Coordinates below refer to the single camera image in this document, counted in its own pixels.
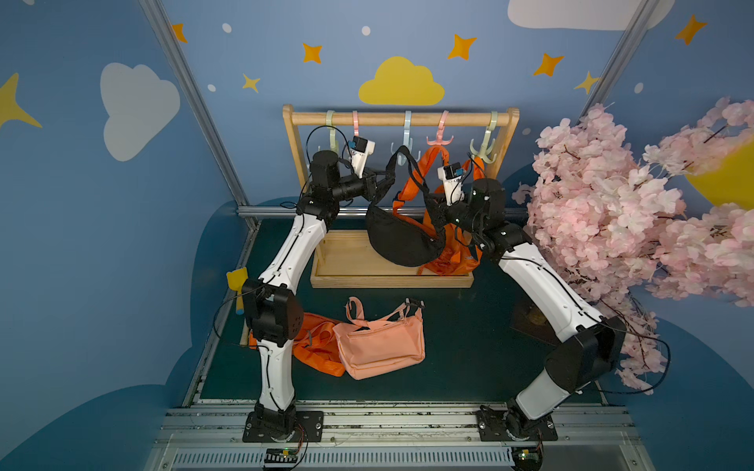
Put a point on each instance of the yellow toy shovel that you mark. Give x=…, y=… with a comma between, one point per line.
x=236, y=280

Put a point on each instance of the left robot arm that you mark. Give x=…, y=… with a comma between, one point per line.
x=272, y=312

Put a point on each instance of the black sling bag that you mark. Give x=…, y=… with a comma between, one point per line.
x=402, y=240

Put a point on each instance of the pink shoulder bag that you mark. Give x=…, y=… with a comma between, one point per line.
x=372, y=348

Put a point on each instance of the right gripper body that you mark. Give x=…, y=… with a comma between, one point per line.
x=446, y=209

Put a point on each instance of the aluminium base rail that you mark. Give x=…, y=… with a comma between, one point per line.
x=400, y=436

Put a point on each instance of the aluminium frame bar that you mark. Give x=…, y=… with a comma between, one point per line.
x=266, y=212

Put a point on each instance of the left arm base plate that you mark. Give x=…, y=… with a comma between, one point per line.
x=268, y=426

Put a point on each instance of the light blue hook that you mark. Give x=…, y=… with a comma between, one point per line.
x=407, y=141

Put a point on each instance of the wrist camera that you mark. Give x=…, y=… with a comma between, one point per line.
x=360, y=150
x=451, y=176

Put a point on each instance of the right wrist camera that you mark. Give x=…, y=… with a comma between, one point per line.
x=451, y=176

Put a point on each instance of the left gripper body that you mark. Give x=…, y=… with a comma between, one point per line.
x=371, y=185

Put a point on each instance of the orange bag right pink hook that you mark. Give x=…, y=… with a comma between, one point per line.
x=458, y=258

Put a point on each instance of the orange sling bag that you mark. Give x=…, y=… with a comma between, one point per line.
x=316, y=345

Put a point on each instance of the small circuit board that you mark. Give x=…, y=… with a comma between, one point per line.
x=280, y=459

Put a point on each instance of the pink cherry blossom tree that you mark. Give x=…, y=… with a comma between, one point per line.
x=610, y=221

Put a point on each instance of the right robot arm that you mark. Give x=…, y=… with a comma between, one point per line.
x=590, y=344

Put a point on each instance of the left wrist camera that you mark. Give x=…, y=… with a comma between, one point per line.
x=360, y=150

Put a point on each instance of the left green hook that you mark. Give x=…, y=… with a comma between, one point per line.
x=333, y=143

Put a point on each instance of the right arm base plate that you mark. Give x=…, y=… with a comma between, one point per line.
x=498, y=425

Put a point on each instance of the wooden hanging rack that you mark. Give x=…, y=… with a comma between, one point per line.
x=344, y=259

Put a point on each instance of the wooden handle toy tool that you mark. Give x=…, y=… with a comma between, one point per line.
x=244, y=341

